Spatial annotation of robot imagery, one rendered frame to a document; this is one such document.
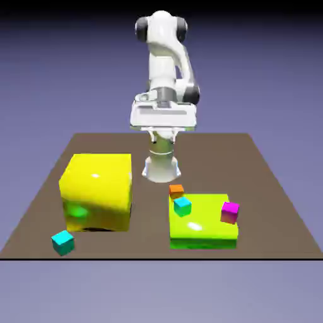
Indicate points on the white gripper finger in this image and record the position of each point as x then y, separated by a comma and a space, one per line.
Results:
173, 135
153, 135

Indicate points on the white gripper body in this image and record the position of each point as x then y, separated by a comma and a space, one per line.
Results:
162, 116

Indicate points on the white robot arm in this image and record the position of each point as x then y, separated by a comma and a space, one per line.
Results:
161, 55

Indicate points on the small orange cube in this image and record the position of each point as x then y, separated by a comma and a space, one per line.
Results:
176, 190

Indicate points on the small cyan cube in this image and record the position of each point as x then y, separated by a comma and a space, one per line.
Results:
62, 242
182, 206

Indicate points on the small magenta cube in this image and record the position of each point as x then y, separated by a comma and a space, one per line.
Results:
230, 212

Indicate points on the large yellow box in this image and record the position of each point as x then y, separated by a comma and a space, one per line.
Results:
97, 191

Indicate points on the large lime green box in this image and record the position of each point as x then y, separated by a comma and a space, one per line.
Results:
204, 222

